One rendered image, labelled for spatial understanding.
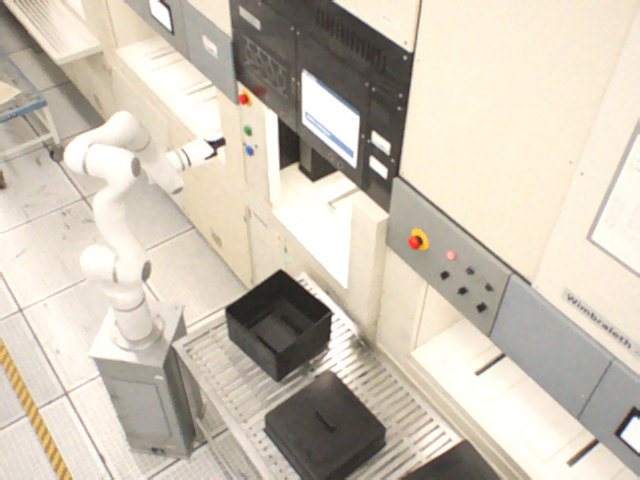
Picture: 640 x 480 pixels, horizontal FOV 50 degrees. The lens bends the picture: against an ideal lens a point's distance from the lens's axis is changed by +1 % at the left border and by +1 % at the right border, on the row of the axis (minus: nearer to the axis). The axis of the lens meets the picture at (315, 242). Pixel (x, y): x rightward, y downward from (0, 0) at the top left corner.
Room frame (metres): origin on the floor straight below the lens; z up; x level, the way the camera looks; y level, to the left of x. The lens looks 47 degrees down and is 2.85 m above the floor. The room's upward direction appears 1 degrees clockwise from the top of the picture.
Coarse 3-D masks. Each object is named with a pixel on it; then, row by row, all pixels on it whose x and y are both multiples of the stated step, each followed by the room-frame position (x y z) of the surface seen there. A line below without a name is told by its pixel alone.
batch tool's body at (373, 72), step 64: (256, 0) 2.01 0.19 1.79; (320, 0) 1.74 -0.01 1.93; (320, 64) 1.73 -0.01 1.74; (384, 64) 1.53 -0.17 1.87; (256, 128) 2.06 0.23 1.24; (384, 128) 1.50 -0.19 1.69; (256, 192) 2.10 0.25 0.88; (384, 192) 1.47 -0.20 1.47; (256, 256) 2.12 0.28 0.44; (320, 256) 1.75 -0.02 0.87; (384, 256) 1.45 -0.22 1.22
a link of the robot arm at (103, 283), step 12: (84, 252) 1.49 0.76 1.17; (96, 252) 1.48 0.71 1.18; (108, 252) 1.48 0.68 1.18; (84, 264) 1.45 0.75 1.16; (96, 264) 1.44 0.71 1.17; (108, 264) 1.44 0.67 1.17; (84, 276) 1.45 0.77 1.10; (96, 276) 1.43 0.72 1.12; (108, 276) 1.42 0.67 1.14; (96, 288) 1.43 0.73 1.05; (108, 288) 1.44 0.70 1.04; (120, 288) 1.45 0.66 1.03; (132, 288) 1.46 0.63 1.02; (120, 300) 1.42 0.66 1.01; (132, 300) 1.43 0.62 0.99
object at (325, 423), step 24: (312, 384) 1.19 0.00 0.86; (336, 384) 1.19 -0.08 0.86; (288, 408) 1.10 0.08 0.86; (312, 408) 1.10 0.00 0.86; (336, 408) 1.10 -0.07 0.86; (360, 408) 1.10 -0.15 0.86; (264, 432) 1.07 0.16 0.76; (288, 432) 1.02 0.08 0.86; (312, 432) 1.02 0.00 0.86; (336, 432) 1.02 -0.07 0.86; (360, 432) 1.02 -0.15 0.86; (384, 432) 1.02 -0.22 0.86; (288, 456) 0.97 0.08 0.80; (312, 456) 0.94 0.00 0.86; (336, 456) 0.94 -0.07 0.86; (360, 456) 0.96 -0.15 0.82
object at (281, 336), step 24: (264, 288) 1.57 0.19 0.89; (288, 288) 1.60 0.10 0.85; (240, 312) 1.49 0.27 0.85; (264, 312) 1.53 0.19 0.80; (288, 312) 1.55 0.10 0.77; (312, 312) 1.51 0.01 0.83; (240, 336) 1.38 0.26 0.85; (264, 336) 1.44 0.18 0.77; (288, 336) 1.44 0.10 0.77; (312, 336) 1.37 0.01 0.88; (264, 360) 1.29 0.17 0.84; (288, 360) 1.29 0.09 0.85
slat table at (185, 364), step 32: (320, 288) 1.68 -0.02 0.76; (224, 320) 1.52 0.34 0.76; (192, 352) 1.38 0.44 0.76; (224, 352) 1.38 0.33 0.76; (320, 352) 1.38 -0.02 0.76; (352, 352) 1.38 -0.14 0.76; (224, 384) 1.25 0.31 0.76; (256, 384) 1.25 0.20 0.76; (352, 384) 1.25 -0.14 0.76; (384, 384) 1.25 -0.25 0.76; (192, 416) 1.39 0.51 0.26; (224, 416) 1.12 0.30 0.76; (256, 416) 1.12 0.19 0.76; (384, 416) 1.13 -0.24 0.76; (416, 416) 1.13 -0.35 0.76; (256, 448) 1.01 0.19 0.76; (384, 448) 1.01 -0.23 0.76; (416, 448) 1.02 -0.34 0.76
